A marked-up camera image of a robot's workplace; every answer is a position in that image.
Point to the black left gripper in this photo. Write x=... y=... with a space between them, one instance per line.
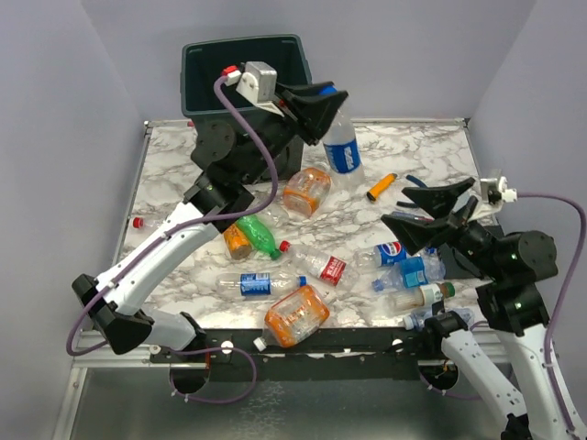
x=311 y=116

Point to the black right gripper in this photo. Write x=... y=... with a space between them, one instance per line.
x=415 y=233

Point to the Pepsi label bottle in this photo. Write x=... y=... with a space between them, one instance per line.
x=342 y=150

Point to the large orange juice bottle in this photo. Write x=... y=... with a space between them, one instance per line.
x=293 y=319
x=306 y=190

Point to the red label clear bottle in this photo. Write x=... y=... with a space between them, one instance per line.
x=326 y=268

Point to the clear glass-like jar bottle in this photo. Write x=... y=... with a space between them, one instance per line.
x=273 y=215

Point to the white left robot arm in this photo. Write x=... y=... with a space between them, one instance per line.
x=235 y=149

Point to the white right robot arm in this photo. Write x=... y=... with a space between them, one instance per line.
x=538 y=404

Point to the light blue label bottle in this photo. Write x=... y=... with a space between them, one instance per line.
x=410 y=273

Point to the black flat box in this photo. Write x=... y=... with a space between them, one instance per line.
x=458 y=267

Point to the yellow utility knife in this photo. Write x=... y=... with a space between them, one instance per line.
x=380 y=186

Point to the crushed Pepsi bottle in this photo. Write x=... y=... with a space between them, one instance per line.
x=388 y=254

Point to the green cap milk tea bottle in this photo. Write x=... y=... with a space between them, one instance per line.
x=423 y=295

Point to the green plastic bottle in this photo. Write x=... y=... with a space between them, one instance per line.
x=259 y=235

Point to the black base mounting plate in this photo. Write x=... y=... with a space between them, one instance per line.
x=328 y=354

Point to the small orange tea bottle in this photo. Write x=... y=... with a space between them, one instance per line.
x=238 y=246

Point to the blue label bottle near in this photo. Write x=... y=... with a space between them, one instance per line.
x=254 y=285

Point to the red cap water bottle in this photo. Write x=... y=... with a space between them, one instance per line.
x=144 y=223

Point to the blue handled pliers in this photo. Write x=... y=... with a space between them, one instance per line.
x=418 y=183

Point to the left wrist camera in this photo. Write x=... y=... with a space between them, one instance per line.
x=256 y=82

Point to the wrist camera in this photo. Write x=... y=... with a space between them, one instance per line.
x=496 y=193
x=256 y=82

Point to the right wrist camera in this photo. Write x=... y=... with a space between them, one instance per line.
x=496 y=193

